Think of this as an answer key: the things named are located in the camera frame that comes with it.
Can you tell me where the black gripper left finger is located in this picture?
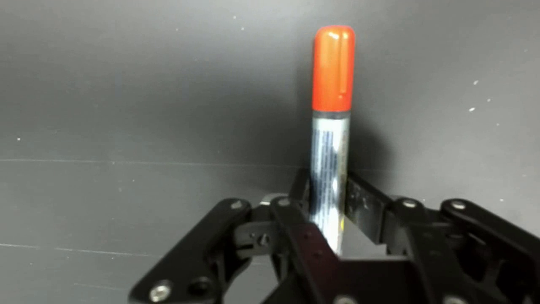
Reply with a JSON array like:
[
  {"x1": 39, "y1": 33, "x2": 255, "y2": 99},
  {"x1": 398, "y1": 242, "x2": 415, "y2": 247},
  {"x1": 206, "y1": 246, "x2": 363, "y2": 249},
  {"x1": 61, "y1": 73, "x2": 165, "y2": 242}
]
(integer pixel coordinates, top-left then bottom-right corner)
[{"x1": 128, "y1": 171, "x2": 339, "y2": 304}]

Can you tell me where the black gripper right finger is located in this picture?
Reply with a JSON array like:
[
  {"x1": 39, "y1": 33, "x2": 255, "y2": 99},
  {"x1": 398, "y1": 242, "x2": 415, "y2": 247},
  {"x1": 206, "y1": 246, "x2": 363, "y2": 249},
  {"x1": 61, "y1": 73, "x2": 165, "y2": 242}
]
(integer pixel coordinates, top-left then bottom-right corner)
[{"x1": 344, "y1": 175, "x2": 540, "y2": 304}]

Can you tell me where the silver marker with red cap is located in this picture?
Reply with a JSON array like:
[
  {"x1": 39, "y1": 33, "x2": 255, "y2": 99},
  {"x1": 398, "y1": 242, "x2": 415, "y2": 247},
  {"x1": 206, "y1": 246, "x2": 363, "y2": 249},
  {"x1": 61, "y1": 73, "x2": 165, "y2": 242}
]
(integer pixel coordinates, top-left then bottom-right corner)
[{"x1": 310, "y1": 26, "x2": 356, "y2": 254}]

